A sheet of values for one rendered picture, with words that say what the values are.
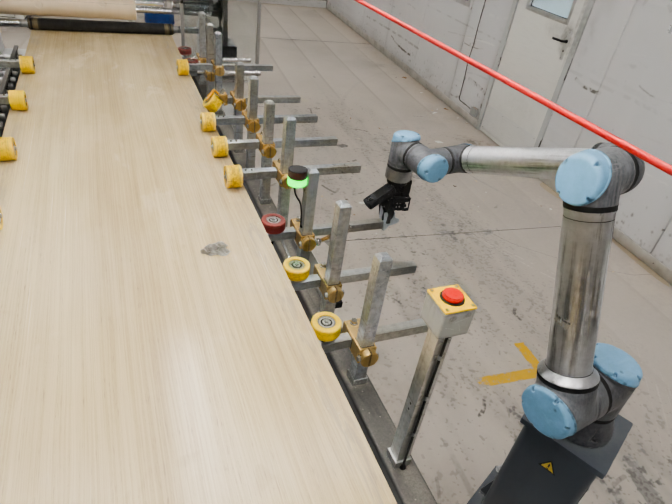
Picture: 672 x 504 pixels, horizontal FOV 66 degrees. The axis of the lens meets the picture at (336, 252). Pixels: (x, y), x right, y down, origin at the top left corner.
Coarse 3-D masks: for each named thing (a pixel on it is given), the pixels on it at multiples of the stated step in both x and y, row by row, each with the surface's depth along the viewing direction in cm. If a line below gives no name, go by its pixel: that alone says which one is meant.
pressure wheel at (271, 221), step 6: (264, 216) 170; (270, 216) 171; (276, 216) 171; (282, 216) 171; (264, 222) 167; (270, 222) 168; (276, 222) 168; (282, 222) 168; (270, 228) 167; (276, 228) 167; (282, 228) 169
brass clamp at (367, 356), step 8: (344, 328) 143; (352, 328) 140; (352, 336) 138; (352, 344) 138; (352, 352) 139; (360, 352) 135; (368, 352) 134; (376, 352) 136; (360, 360) 135; (368, 360) 135; (376, 360) 136
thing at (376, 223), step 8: (320, 224) 179; (328, 224) 180; (352, 224) 182; (360, 224) 183; (368, 224) 184; (376, 224) 185; (288, 232) 173; (320, 232) 178; (328, 232) 179; (272, 240) 172
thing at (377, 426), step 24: (288, 240) 197; (312, 288) 175; (312, 312) 165; (336, 360) 150; (360, 384) 144; (360, 408) 137; (384, 408) 138; (384, 432) 132; (384, 456) 126; (408, 480) 122
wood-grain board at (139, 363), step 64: (64, 64) 266; (128, 64) 279; (64, 128) 206; (128, 128) 213; (192, 128) 222; (0, 192) 163; (64, 192) 168; (128, 192) 173; (192, 192) 178; (0, 256) 138; (64, 256) 141; (128, 256) 145; (192, 256) 149; (256, 256) 153; (0, 320) 120; (64, 320) 122; (128, 320) 125; (192, 320) 128; (256, 320) 131; (0, 384) 106; (64, 384) 108; (128, 384) 110; (192, 384) 112; (256, 384) 114; (320, 384) 116; (0, 448) 95; (64, 448) 96; (128, 448) 98; (192, 448) 100; (256, 448) 101; (320, 448) 103
